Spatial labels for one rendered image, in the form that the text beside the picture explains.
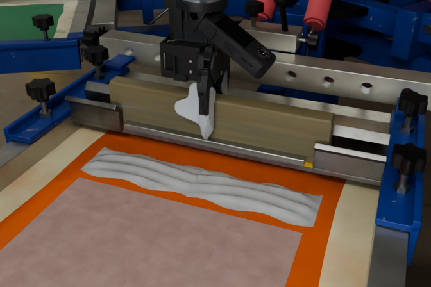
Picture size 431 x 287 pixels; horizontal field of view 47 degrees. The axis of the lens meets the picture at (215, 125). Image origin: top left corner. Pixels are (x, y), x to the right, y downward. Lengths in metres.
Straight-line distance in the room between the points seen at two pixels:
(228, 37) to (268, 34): 0.30
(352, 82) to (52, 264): 0.58
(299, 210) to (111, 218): 0.25
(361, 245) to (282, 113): 0.21
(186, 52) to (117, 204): 0.23
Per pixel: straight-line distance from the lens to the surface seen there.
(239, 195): 0.70
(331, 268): 0.62
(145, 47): 1.01
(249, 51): 0.67
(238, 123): 0.73
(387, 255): 0.60
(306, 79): 0.92
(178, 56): 0.70
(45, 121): 0.84
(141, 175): 0.75
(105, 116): 0.82
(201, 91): 0.69
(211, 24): 0.67
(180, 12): 0.69
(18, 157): 0.78
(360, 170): 0.71
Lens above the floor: 1.39
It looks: 30 degrees down
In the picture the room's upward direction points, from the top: straight up
